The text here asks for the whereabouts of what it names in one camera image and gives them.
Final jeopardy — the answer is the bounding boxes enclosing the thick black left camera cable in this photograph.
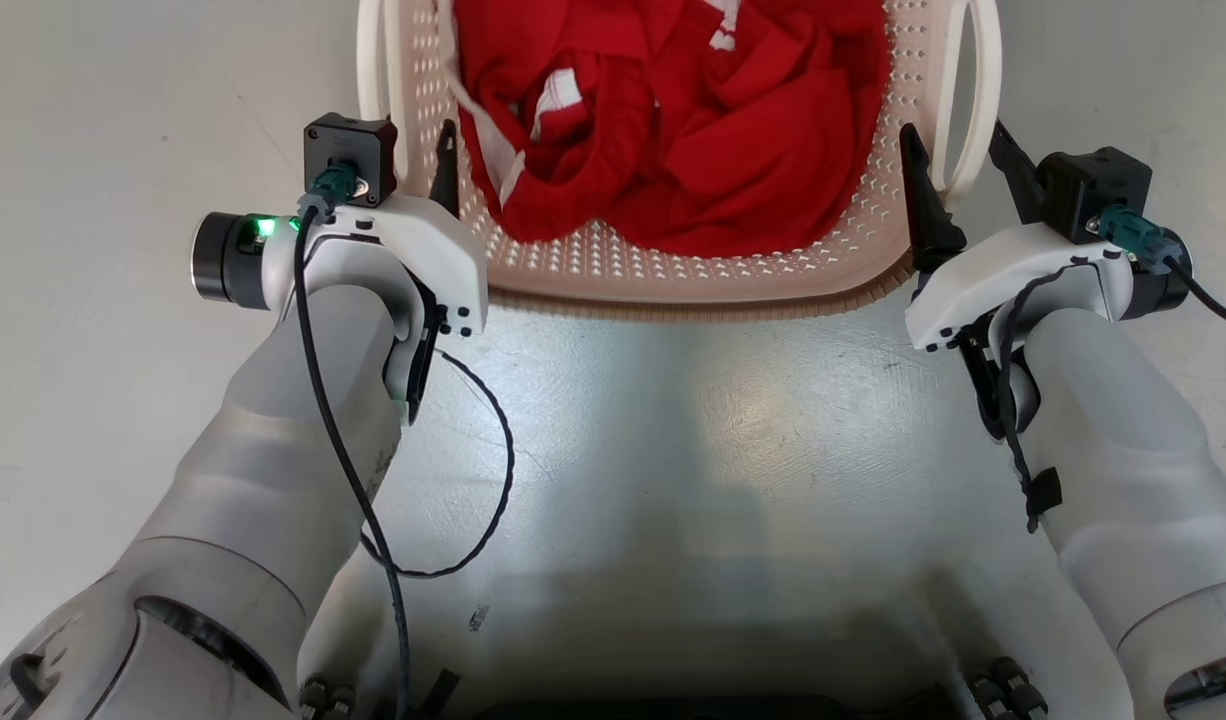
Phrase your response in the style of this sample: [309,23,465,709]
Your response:
[293,195,414,720]

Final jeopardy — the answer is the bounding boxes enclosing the thick black right camera cable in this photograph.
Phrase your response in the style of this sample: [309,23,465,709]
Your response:
[1163,255,1226,334]

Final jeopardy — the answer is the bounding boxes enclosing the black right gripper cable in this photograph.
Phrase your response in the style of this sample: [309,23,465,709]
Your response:
[995,262,1094,534]

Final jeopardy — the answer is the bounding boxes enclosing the thin black looping cable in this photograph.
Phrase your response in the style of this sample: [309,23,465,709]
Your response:
[361,350,517,579]

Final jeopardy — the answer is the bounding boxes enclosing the thick black camera cable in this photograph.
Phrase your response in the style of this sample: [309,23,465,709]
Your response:
[293,195,414,720]
[1163,255,1226,334]

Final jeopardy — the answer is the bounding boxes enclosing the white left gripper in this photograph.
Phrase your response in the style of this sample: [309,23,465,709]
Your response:
[306,120,490,337]

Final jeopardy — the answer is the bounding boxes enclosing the red clothes with white stripes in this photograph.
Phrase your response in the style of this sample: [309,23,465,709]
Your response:
[453,0,892,259]

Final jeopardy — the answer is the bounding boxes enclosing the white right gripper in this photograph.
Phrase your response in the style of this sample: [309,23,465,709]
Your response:
[900,120,1134,353]

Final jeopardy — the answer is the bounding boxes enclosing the cream perforated laundry basket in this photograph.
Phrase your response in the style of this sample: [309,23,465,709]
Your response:
[356,0,1004,323]

